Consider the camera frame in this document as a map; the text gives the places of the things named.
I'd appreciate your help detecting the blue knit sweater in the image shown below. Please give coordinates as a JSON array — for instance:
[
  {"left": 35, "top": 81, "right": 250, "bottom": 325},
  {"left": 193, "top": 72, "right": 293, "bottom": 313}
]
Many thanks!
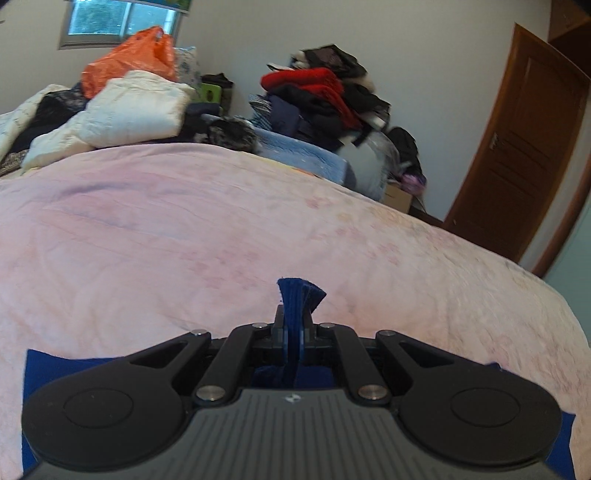
[{"left": 24, "top": 278, "right": 574, "bottom": 479}]

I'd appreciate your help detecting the pile of dark clothes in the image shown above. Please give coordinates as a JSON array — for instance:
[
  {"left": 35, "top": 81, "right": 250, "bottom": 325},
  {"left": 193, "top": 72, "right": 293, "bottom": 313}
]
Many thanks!
[{"left": 249, "top": 44, "right": 427, "bottom": 201}]

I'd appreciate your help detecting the pink floral bed sheet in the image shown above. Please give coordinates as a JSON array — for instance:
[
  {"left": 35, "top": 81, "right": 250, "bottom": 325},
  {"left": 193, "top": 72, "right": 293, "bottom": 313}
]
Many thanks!
[{"left": 1, "top": 144, "right": 590, "bottom": 479}]

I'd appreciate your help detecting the frosted glass wardrobe door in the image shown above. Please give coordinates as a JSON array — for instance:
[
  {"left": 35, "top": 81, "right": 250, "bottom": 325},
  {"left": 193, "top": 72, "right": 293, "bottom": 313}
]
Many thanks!
[{"left": 544, "top": 199, "right": 591, "bottom": 341}]

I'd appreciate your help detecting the cardboard box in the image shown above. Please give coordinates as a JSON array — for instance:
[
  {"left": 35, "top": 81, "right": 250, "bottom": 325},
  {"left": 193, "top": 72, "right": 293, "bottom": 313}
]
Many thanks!
[{"left": 382, "top": 183, "right": 413, "bottom": 214}]

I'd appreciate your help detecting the purple bag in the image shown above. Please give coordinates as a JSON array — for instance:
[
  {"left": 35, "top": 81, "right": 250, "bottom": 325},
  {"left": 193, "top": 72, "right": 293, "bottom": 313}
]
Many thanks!
[{"left": 400, "top": 174, "right": 427, "bottom": 197}]

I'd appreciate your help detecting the clear bag light blue bedding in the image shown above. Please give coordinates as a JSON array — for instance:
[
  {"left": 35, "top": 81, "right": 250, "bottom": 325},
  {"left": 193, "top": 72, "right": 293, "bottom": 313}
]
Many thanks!
[{"left": 337, "top": 131, "right": 400, "bottom": 202}]

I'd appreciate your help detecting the brown wooden door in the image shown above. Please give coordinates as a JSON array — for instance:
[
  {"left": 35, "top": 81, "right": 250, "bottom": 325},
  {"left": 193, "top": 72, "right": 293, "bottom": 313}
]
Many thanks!
[{"left": 444, "top": 26, "right": 590, "bottom": 262}]

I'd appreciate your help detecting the light blue quilted blanket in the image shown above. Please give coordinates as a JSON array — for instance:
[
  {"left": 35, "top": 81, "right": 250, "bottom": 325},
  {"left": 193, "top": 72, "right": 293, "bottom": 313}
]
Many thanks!
[{"left": 254, "top": 128, "right": 356, "bottom": 187}]

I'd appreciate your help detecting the dark patterned fuzzy garment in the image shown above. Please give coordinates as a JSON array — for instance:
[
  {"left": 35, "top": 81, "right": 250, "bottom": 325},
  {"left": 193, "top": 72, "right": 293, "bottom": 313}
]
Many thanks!
[{"left": 193, "top": 117, "right": 259, "bottom": 154}]

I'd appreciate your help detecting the white folded quilt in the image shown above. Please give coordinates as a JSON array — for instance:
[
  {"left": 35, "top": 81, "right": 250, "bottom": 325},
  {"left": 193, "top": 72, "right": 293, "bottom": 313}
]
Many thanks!
[{"left": 21, "top": 70, "right": 195, "bottom": 171}]

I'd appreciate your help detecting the green plastic stool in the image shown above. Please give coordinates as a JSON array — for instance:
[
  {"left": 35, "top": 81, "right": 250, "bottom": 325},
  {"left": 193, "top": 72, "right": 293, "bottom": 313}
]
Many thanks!
[{"left": 198, "top": 83, "right": 222, "bottom": 105}]

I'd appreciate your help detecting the floral white pillow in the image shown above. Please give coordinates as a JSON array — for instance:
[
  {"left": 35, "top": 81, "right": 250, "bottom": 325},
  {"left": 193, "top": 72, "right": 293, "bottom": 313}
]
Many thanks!
[{"left": 174, "top": 46, "right": 201, "bottom": 89}]

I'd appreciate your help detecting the red garment on pile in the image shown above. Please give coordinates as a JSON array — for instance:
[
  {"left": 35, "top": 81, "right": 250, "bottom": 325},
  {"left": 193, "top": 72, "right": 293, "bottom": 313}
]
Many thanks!
[{"left": 260, "top": 67, "right": 361, "bottom": 130}]

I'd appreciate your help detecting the orange plastic bag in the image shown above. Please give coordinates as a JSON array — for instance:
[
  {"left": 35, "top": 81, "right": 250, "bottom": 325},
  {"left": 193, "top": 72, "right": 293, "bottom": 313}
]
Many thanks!
[{"left": 80, "top": 26, "right": 177, "bottom": 99}]

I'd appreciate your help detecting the silver door handle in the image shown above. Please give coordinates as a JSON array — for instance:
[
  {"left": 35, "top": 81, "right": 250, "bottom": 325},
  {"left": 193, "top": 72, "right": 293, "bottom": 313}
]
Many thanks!
[{"left": 489, "top": 132, "right": 499, "bottom": 150}]

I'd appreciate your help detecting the window with grey frame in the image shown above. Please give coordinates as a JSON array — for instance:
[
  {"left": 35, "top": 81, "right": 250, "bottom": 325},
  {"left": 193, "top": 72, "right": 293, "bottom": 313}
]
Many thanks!
[{"left": 59, "top": 1, "right": 189, "bottom": 49}]

